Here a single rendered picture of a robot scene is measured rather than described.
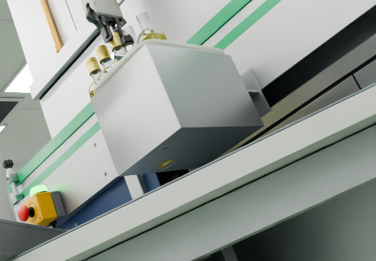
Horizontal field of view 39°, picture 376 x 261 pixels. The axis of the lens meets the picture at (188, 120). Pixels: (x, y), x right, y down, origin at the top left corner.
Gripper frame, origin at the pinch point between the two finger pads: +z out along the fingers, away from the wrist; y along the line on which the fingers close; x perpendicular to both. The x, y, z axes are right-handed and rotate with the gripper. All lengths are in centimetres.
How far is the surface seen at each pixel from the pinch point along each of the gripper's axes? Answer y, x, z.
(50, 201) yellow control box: 18.8, -22.5, 36.5
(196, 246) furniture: 40, 36, 67
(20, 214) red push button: 25, -26, 38
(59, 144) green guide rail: 13.4, -19.2, 22.6
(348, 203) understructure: -15, 32, 65
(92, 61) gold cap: 0.5, -10.3, 1.5
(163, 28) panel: -12.0, 7.7, 1.4
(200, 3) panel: -11.8, 21.9, 4.1
